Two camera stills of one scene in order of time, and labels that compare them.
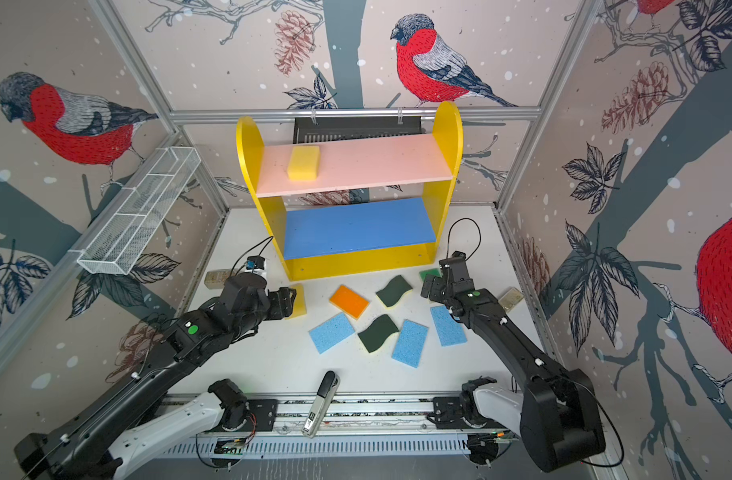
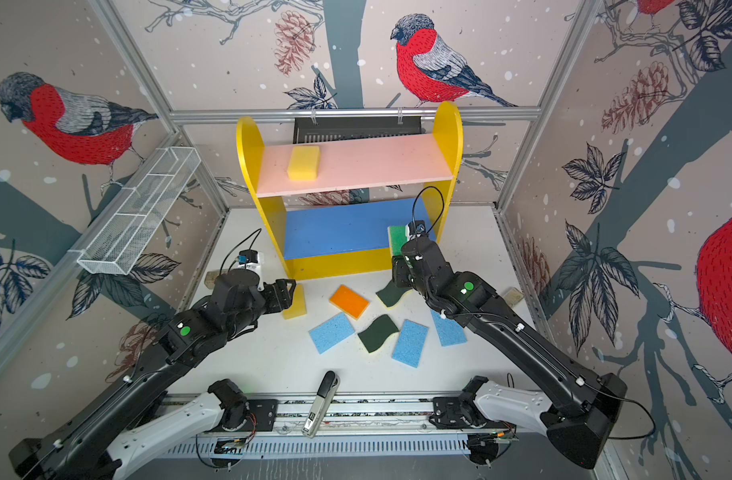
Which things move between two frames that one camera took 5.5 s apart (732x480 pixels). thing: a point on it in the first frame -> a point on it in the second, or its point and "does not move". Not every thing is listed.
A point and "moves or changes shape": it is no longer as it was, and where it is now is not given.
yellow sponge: [299, 305] does not move
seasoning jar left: [216, 279] does not move
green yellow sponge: [436, 272] moves or changes shape
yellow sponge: [304, 163] does not move
